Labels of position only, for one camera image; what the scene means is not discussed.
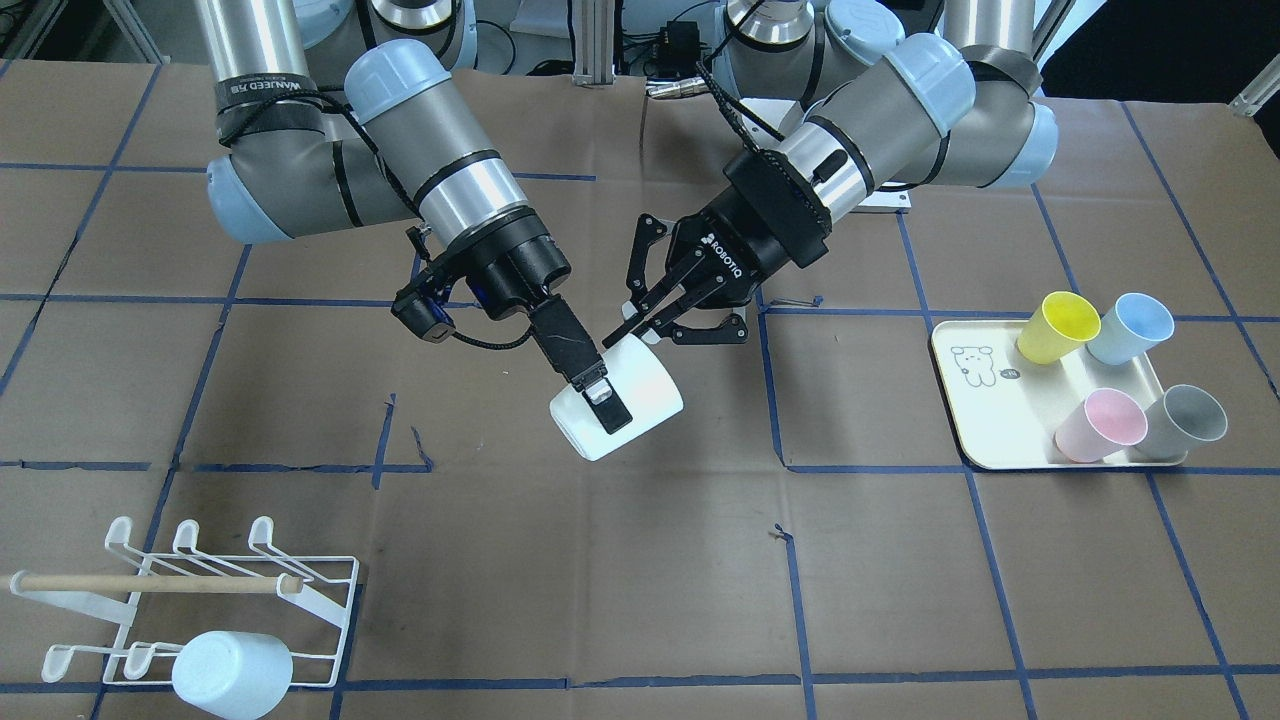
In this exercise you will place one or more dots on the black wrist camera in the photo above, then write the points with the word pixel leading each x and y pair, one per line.
pixel 422 315

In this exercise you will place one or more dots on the grey plastic cup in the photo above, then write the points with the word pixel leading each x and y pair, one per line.
pixel 1184 418

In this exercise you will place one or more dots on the pink plastic cup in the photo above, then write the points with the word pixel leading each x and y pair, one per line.
pixel 1105 421

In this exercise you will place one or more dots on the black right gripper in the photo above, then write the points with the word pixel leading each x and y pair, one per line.
pixel 525 268

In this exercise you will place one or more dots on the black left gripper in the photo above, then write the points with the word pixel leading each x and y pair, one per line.
pixel 728 250

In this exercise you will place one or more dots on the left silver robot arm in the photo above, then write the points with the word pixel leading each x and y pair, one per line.
pixel 833 104

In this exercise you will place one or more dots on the white wire cup rack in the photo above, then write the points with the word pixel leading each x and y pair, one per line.
pixel 159 600

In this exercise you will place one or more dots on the cream serving tray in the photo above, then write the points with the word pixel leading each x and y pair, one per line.
pixel 1006 408

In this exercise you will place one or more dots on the white plastic cup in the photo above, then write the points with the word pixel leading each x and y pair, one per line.
pixel 643 396

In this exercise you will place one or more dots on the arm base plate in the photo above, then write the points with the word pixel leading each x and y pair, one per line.
pixel 894 199

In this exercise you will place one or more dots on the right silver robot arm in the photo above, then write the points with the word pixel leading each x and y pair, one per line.
pixel 401 144

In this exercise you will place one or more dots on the light blue plastic cup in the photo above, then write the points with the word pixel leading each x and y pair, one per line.
pixel 234 675

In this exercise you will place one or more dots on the yellow plastic cup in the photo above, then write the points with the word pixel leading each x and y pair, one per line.
pixel 1062 322

